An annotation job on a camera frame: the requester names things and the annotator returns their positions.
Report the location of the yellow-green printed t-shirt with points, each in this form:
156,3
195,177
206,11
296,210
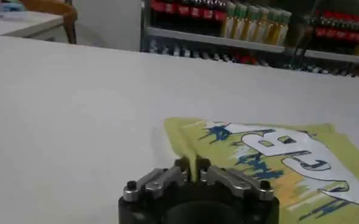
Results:
289,170

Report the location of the white side table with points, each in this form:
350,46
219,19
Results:
20,25

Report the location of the blue plastic packet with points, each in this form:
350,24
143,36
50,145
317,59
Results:
13,6

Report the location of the brown wooden chair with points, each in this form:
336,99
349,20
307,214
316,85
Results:
60,9

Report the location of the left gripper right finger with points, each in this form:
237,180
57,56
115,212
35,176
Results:
237,184

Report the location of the shelf of bottled drinks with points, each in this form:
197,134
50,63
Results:
337,36
215,27

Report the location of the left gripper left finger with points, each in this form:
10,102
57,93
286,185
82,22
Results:
154,182

